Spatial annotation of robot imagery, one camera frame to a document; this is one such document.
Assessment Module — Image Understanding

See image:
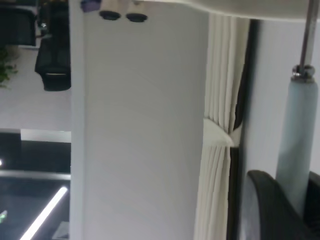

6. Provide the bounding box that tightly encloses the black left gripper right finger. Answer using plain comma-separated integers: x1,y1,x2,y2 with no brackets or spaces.
302,170,320,240

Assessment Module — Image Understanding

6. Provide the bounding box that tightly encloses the green potted plant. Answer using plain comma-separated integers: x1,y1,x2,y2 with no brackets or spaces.
0,46,18,90

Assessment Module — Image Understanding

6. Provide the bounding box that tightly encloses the black round cap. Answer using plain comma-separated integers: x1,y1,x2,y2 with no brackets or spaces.
125,12,149,24
98,9,123,21

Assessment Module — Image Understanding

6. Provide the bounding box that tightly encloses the white ceiling light strip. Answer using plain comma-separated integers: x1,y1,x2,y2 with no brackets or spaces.
18,186,70,240

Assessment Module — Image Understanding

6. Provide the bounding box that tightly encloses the black office chair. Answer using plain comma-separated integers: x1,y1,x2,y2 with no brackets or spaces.
34,2,72,92
0,4,37,47

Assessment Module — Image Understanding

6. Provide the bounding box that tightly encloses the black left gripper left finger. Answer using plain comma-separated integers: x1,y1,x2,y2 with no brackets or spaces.
239,169,305,240

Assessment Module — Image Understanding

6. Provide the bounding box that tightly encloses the purple small object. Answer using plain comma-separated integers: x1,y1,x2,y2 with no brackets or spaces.
79,0,102,13

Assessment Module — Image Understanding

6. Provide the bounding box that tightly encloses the spoon with pale blue handle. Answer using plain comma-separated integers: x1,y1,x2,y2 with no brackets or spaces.
274,0,320,216

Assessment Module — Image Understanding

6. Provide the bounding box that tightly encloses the cream pleated curtain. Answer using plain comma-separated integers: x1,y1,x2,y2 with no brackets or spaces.
193,12,245,240

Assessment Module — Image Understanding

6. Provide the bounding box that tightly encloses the cream curtain tie-back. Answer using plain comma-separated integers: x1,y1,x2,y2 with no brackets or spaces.
203,117,243,148

